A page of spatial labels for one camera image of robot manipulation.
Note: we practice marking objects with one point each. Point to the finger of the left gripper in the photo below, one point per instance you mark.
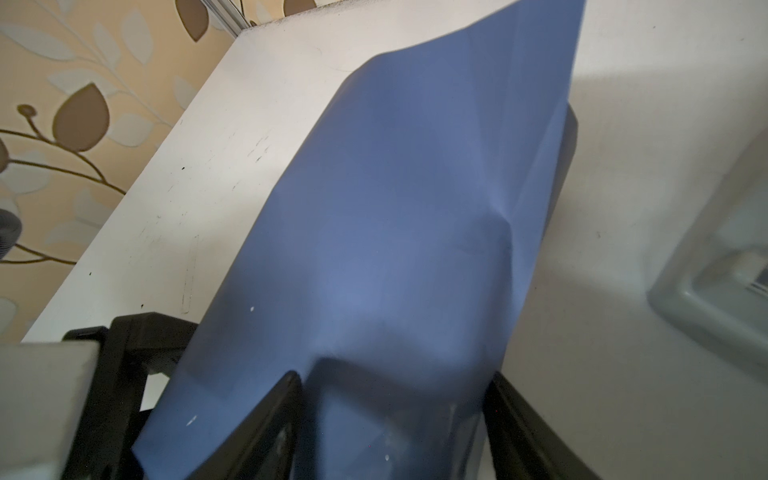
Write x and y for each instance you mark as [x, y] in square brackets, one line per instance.
[130, 350]

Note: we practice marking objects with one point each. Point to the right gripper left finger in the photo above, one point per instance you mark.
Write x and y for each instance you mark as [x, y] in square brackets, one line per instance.
[263, 445]

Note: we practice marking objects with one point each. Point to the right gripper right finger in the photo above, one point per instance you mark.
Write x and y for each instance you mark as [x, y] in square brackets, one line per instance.
[522, 444]

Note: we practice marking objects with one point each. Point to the black gift box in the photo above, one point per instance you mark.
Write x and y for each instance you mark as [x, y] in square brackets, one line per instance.
[566, 153]

